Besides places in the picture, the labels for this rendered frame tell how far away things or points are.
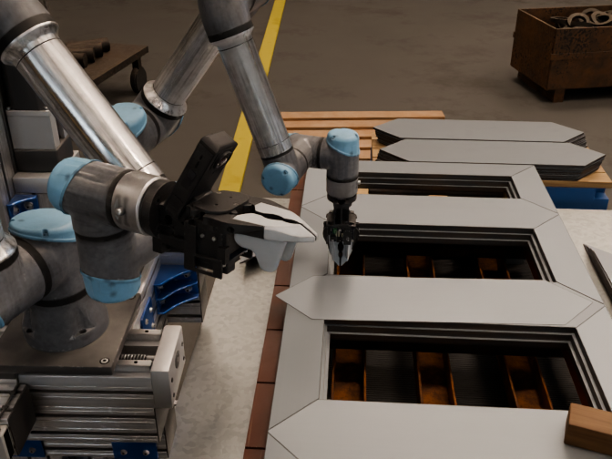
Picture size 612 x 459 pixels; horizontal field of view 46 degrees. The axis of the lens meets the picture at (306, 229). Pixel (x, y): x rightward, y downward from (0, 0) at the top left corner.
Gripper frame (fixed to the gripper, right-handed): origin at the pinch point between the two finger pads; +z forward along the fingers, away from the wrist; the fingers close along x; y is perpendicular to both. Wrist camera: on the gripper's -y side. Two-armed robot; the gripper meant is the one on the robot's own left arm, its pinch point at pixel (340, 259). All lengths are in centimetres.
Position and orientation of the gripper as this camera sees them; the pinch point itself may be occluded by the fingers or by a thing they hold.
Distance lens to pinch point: 183.3
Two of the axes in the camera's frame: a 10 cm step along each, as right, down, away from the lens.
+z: 0.0, 8.7, 5.0
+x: 10.0, 0.3, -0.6
